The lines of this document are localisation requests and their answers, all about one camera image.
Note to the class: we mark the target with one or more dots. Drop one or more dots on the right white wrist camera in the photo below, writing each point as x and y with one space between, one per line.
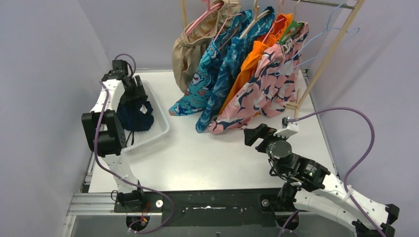
289 128

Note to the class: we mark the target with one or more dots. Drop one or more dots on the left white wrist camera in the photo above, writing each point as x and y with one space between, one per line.
120 67

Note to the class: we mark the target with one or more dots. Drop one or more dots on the beige shorts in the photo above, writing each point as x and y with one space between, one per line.
188 49

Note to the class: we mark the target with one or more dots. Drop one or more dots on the dark blue whale shorts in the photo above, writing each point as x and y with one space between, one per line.
236 51

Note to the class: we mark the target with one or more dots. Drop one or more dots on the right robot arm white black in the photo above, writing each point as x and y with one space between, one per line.
310 186

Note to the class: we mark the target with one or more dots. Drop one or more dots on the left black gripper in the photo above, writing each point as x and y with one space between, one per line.
133 93

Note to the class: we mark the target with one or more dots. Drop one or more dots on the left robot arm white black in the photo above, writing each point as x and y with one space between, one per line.
104 126

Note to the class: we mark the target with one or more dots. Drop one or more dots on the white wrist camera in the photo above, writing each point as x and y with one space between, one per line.
120 67
289 128

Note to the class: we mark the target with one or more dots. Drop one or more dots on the white perforated plastic basket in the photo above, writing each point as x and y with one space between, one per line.
156 123

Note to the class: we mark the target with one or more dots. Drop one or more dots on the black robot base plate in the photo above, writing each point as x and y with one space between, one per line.
210 208

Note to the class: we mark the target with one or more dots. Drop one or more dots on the light blue shark shorts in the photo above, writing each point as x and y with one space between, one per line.
198 92

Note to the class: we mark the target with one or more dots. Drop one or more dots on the thin pink hanger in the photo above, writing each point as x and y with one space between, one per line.
230 17

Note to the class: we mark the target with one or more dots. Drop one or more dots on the wooden hanger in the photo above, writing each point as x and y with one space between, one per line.
257 16

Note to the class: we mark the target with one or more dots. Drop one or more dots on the green plastic hanger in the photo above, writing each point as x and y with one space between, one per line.
290 30

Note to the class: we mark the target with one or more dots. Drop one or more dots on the pink shark print shorts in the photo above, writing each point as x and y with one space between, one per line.
271 87

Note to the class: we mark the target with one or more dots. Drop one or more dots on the orange shorts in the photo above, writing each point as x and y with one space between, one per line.
263 42

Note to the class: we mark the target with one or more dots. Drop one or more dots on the pink plastic hanger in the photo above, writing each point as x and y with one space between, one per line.
209 10

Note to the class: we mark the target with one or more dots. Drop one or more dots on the navy blue shorts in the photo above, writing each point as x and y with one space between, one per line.
135 116

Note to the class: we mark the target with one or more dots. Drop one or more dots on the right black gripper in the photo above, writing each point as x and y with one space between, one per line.
262 131

